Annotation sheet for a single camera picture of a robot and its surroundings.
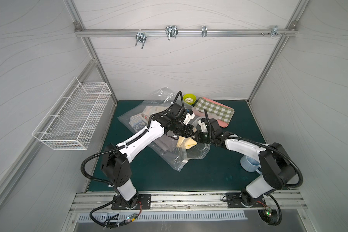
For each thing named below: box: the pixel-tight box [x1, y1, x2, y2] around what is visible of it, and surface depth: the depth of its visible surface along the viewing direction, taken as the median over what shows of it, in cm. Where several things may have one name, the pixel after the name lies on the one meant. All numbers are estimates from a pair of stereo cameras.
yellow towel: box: [176, 135, 198, 150], surface depth 88 cm
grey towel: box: [153, 130, 179, 158], surface depth 90 cm
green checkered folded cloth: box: [193, 97, 235, 124], surface depth 117 cm
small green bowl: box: [182, 93, 197, 105], surface depth 121 cm
